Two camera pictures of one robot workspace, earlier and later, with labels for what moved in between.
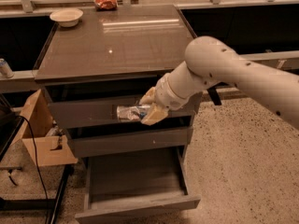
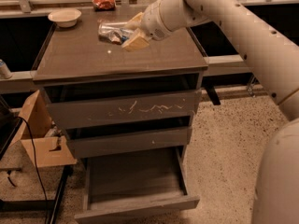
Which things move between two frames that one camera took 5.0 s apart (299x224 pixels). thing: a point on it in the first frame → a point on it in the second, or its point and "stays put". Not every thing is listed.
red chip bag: (106, 3) stays put
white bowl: (66, 17) stays put
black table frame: (9, 121) stays put
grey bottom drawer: (133, 185) stays put
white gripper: (166, 95) → (153, 21)
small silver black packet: (132, 113) → (116, 33)
